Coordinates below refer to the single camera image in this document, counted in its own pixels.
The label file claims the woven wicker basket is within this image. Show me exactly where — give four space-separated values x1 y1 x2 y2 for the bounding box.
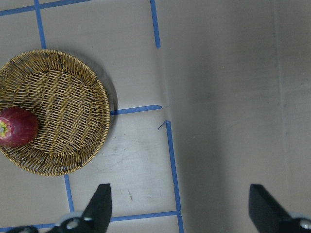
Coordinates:
0 49 110 176

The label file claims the dark red apple in basket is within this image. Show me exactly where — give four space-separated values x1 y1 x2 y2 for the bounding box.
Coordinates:
0 107 39 148

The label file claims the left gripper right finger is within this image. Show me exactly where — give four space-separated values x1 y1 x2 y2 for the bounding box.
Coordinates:
248 184 301 233

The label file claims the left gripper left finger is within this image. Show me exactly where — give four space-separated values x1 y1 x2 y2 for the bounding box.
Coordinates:
82 183 112 233

